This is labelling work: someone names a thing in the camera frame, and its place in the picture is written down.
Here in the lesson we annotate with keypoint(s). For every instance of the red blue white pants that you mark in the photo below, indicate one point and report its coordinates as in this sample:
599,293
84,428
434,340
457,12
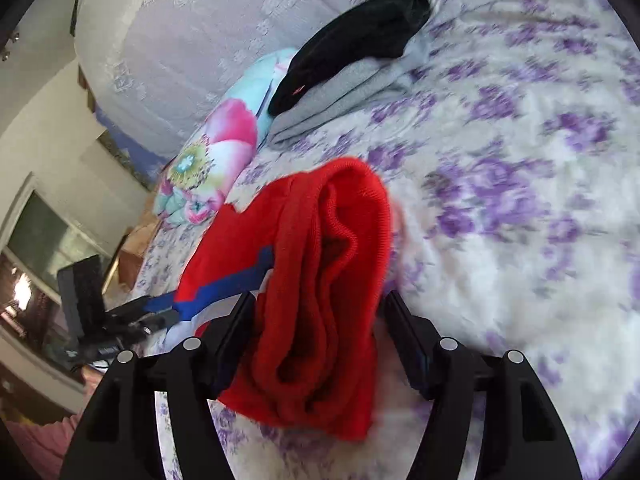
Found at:
315,247

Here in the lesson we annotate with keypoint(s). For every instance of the pink sleeve forearm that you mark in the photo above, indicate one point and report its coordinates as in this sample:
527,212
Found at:
45,446

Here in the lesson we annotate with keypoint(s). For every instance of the brown satin pillow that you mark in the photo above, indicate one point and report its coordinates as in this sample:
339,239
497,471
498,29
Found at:
137,241

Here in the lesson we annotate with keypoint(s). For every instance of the blue patterned cloth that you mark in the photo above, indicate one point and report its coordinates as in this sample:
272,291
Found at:
143,165

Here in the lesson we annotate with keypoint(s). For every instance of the folded teal floral quilt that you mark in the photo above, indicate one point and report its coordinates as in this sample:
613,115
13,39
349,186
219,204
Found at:
199,179

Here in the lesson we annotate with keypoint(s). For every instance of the white lace headboard cover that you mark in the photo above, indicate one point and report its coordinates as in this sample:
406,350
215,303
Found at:
158,67

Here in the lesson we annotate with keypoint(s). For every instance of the folded grey garment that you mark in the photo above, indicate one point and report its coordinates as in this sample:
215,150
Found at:
368,81

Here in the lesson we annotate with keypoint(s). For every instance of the folded black garment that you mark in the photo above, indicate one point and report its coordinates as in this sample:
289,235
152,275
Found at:
374,29

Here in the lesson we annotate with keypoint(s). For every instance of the window with white frame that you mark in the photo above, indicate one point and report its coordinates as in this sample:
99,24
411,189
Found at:
40,241

